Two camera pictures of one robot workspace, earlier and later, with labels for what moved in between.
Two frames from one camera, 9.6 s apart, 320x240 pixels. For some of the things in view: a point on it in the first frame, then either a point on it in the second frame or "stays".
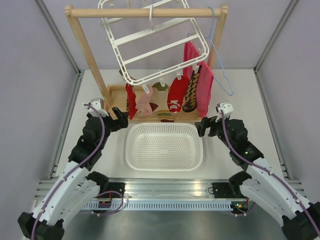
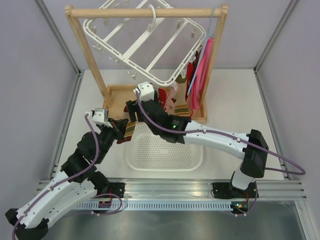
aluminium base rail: [160, 188] stays
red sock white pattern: [177, 92] -> [190, 69]
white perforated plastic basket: [163, 147] stays
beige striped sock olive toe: [159, 104] -> [182, 108]
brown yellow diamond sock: [190, 103] -> [195, 62]
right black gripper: [204, 123] -> [132, 107]
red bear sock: [131, 99] -> [162, 97]
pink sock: [144, 105] -> [170, 92]
